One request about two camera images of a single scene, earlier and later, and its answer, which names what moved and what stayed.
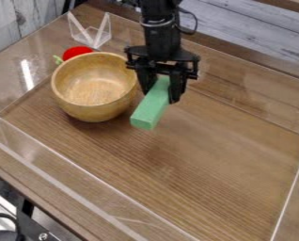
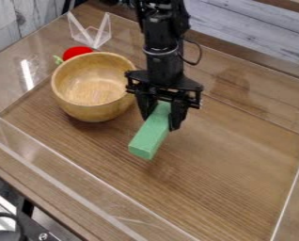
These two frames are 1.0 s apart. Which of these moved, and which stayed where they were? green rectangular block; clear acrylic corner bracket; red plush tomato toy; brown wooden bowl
Moved: green rectangular block
Stayed: clear acrylic corner bracket; brown wooden bowl; red plush tomato toy
